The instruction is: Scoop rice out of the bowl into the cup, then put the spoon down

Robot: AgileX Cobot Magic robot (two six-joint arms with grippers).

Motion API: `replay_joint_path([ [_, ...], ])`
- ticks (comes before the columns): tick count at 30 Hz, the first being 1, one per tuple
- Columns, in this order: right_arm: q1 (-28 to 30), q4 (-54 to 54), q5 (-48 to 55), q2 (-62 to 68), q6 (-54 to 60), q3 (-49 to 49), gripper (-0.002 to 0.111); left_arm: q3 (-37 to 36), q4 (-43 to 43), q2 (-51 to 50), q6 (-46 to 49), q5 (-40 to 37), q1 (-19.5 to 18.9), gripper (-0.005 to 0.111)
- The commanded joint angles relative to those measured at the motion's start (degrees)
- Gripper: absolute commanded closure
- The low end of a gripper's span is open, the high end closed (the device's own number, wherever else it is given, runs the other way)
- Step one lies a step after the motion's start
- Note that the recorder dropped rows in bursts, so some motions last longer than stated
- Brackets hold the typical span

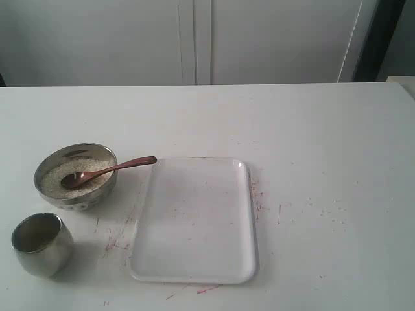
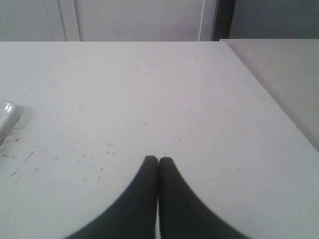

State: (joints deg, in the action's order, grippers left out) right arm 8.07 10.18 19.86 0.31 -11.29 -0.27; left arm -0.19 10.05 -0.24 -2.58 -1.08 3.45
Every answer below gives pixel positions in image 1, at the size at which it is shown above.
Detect brown wooden spoon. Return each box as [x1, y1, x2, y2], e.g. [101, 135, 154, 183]
[61, 156, 158, 189]

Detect steel bowl of rice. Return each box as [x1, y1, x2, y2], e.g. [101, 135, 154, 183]
[34, 143, 117, 211]

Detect small steel cup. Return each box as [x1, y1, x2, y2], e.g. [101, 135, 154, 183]
[11, 213, 74, 278]

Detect white rectangular tray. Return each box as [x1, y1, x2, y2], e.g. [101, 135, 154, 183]
[127, 157, 257, 284]

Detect white cabinet doors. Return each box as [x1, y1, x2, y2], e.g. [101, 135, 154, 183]
[1, 1, 361, 86]

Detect dark vertical post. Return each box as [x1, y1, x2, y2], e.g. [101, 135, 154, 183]
[352, 0, 406, 82]

